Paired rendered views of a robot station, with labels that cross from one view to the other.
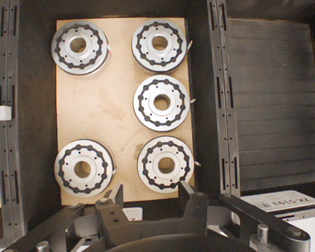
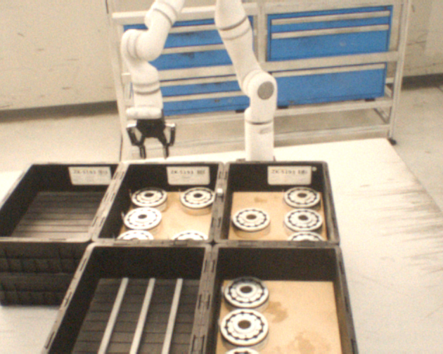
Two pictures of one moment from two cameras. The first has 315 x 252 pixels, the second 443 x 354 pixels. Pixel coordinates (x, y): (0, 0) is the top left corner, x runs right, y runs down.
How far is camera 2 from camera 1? 151 cm
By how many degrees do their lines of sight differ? 60
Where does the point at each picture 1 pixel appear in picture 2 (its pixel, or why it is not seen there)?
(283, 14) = (22, 262)
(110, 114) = (178, 224)
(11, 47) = (214, 213)
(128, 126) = (168, 219)
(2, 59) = (220, 209)
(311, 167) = (45, 197)
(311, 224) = not seen: hidden behind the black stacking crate
